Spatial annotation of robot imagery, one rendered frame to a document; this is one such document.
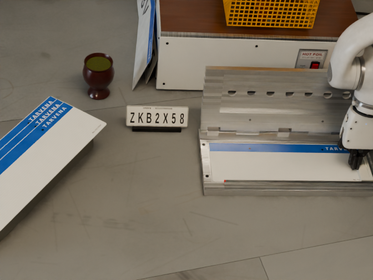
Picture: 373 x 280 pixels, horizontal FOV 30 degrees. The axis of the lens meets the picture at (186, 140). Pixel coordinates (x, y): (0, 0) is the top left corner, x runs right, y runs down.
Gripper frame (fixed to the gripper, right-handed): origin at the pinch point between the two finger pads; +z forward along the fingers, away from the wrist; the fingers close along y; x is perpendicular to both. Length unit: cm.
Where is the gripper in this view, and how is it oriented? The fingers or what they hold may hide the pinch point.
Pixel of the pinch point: (355, 160)
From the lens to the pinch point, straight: 179.3
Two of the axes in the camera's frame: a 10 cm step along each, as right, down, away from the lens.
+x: -0.8, -5.7, 8.2
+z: -0.7, 8.2, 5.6
